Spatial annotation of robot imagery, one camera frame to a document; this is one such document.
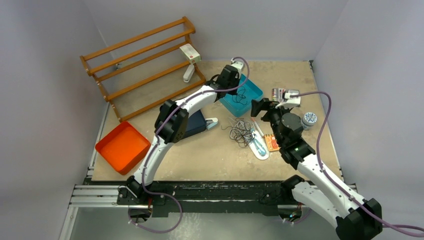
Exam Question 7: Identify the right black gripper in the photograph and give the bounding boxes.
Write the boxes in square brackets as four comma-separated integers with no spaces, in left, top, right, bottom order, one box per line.
[251,98,292,146]

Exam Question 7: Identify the cable bundle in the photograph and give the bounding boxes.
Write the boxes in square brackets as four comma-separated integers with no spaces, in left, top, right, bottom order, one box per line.
[221,117,258,149]

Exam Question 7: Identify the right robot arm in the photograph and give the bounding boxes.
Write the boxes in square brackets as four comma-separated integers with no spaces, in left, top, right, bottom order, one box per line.
[250,98,383,240]

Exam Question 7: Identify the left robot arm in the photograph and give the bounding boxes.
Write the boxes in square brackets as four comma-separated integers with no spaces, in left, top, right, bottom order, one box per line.
[125,64,241,205]

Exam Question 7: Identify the marker pen set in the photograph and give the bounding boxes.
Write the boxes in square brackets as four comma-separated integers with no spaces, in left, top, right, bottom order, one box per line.
[272,88,301,108]

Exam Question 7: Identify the orange white pen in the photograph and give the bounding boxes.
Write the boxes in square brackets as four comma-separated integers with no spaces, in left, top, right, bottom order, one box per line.
[251,117,265,138]

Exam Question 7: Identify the teal square tray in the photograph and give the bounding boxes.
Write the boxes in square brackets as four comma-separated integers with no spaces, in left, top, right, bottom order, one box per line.
[219,79,263,118]

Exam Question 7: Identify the orange small notebook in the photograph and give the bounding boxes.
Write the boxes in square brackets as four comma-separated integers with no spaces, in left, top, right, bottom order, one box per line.
[264,134,280,152]

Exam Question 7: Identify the toothbrush blister pack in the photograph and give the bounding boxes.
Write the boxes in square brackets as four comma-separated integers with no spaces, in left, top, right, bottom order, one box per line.
[248,129,270,161]

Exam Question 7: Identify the blue white tape roll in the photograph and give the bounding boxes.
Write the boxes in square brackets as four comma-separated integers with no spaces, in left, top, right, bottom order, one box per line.
[301,112,318,131]

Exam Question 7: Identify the white cardboard box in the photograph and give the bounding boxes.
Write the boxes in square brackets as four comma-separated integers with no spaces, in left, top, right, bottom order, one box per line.
[179,43,202,65]

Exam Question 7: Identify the white blue small device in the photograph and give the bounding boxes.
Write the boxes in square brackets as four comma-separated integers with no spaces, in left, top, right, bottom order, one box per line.
[205,117,219,130]

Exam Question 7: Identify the dark blue square tray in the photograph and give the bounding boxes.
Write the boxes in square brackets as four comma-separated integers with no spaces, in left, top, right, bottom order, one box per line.
[183,110,207,139]

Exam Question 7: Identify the wooden shelf rack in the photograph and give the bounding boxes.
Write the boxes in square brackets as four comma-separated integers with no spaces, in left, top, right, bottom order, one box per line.
[79,16,207,122]

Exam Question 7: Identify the orange square tray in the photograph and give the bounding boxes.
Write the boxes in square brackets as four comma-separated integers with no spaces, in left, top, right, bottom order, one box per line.
[94,121,151,175]

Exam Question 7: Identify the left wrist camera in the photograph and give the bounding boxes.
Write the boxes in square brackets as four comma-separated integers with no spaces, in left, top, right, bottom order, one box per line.
[230,58,245,72]

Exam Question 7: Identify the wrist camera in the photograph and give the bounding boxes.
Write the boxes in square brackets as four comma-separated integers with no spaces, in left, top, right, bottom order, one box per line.
[230,58,245,72]
[274,89,302,109]

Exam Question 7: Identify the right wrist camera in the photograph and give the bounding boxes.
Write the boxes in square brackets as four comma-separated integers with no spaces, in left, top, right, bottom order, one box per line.
[274,89,302,109]

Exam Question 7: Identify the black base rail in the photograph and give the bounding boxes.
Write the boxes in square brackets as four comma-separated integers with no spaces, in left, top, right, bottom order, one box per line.
[117,178,300,218]

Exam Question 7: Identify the aluminium frame rails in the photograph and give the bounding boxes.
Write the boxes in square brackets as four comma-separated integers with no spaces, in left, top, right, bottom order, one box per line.
[59,102,150,240]

